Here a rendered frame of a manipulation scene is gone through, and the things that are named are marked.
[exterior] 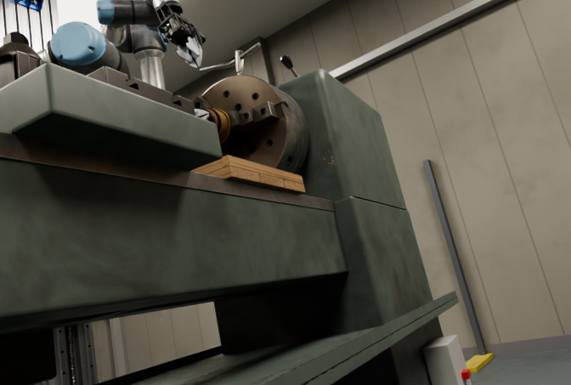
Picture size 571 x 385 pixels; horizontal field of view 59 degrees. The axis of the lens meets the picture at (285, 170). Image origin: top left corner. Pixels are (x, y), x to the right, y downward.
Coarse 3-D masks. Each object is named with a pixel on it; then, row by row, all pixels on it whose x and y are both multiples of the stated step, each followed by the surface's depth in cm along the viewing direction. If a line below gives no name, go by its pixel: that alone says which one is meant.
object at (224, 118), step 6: (198, 108) 116; (204, 108) 116; (210, 108) 118; (216, 108) 121; (210, 114) 115; (216, 114) 117; (222, 114) 119; (210, 120) 115; (216, 120) 115; (222, 120) 117; (228, 120) 119; (222, 126) 117; (228, 126) 119; (222, 132) 117; (228, 132) 119; (222, 138) 119
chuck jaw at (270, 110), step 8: (264, 104) 121; (272, 104) 123; (280, 104) 124; (232, 112) 120; (240, 112) 121; (248, 112) 120; (256, 112) 122; (264, 112) 121; (272, 112) 120; (280, 112) 123; (232, 120) 120; (240, 120) 121; (248, 120) 120; (256, 120) 121; (264, 120) 121; (272, 120) 123; (232, 128) 121; (240, 128) 122; (248, 128) 124; (256, 128) 125
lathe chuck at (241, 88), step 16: (224, 80) 132; (240, 80) 130; (256, 80) 128; (208, 96) 134; (224, 96) 132; (240, 96) 129; (256, 96) 128; (272, 96) 125; (288, 96) 133; (288, 112) 126; (272, 128) 124; (288, 128) 122; (256, 144) 125; (272, 144) 123; (288, 144) 123; (256, 160) 125; (272, 160) 123
